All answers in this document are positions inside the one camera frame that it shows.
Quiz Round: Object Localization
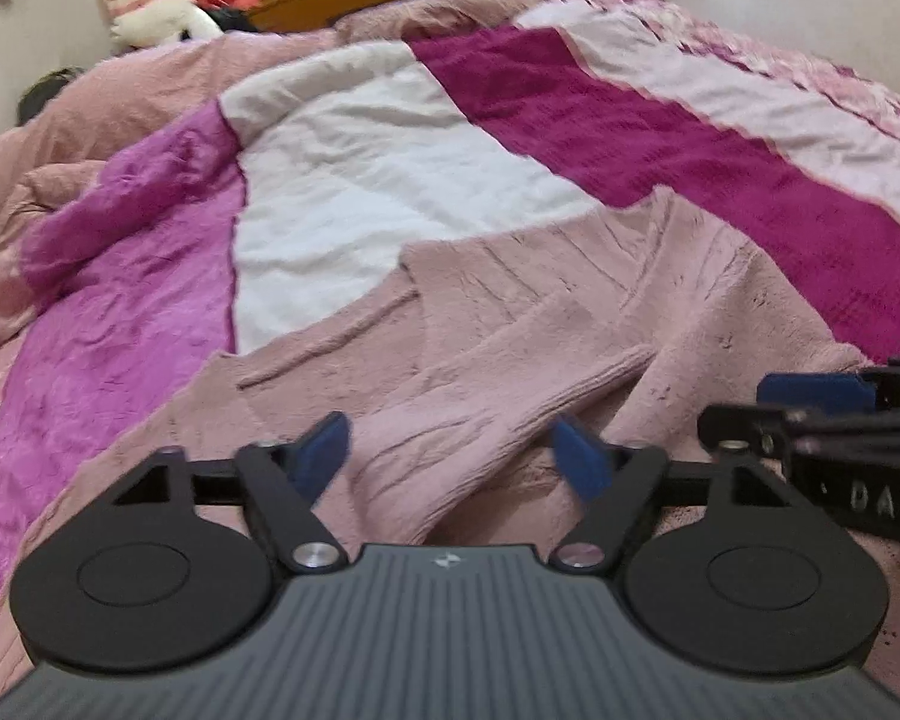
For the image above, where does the pink cable-knit cardigan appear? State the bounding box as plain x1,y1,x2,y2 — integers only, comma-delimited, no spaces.
0,185,900,706

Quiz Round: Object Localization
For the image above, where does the magenta pink white patchwork blanket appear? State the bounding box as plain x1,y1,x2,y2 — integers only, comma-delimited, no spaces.
0,0,900,646

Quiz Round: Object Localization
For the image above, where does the dusty pink duvet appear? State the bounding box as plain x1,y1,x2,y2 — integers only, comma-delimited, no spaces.
0,0,546,252

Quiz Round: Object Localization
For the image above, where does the person's dark hair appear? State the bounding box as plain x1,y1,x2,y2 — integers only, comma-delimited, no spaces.
16,67,82,127

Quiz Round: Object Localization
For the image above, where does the white plush toy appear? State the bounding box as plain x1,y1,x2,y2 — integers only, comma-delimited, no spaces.
110,0,222,52

